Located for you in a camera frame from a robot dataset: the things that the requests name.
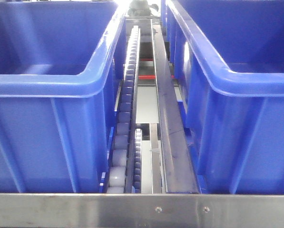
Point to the steel divider rail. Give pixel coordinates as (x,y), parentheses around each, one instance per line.
(178,171)

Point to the blue plastic bin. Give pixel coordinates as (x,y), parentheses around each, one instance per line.
(228,58)
(61,63)

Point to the right blue plastic bin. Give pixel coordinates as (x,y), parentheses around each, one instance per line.
(228,58)

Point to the left blue plastic bin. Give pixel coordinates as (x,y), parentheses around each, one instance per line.
(61,63)

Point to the white roller conveyor track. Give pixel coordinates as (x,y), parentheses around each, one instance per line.
(125,154)

